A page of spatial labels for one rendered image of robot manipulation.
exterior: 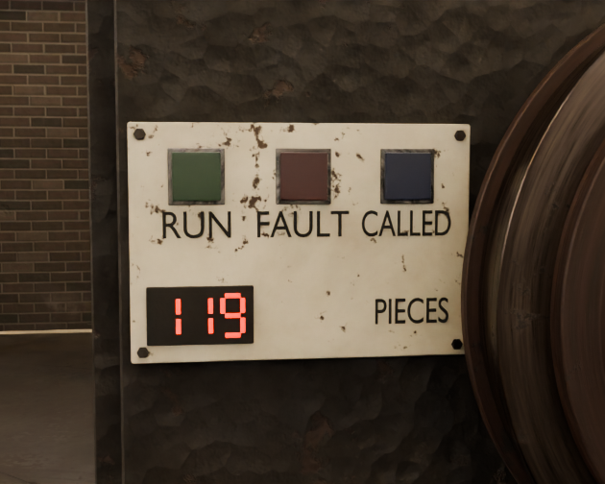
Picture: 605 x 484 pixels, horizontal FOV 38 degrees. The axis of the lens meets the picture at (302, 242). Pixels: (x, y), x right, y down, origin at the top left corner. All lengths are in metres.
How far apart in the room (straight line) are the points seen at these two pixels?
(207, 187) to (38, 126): 6.07
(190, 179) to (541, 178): 0.25
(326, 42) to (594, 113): 0.22
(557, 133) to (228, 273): 0.26
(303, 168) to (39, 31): 6.15
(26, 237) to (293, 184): 6.12
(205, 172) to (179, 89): 0.07
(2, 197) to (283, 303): 6.12
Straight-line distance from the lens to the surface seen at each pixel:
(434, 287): 0.70
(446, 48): 0.72
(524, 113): 0.64
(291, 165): 0.66
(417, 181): 0.68
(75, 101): 6.69
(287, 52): 0.69
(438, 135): 0.69
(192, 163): 0.66
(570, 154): 0.58
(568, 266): 0.57
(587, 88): 0.59
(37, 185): 6.71
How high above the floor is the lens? 1.21
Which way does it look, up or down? 5 degrees down
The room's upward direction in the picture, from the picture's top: straight up
